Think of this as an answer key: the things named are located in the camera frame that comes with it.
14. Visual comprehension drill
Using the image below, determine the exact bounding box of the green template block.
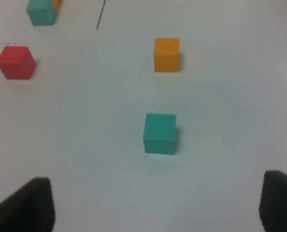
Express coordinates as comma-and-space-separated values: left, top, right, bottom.
26, 0, 57, 26

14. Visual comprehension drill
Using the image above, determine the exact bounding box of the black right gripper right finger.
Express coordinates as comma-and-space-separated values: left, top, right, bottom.
258, 170, 287, 232

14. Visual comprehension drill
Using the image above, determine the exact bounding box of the red block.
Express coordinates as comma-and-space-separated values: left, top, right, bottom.
0, 45, 36, 80

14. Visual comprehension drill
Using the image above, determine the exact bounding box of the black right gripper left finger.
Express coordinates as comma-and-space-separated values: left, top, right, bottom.
0, 177, 55, 232

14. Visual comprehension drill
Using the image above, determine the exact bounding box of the orange template block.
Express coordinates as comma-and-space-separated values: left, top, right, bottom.
52, 0, 61, 11

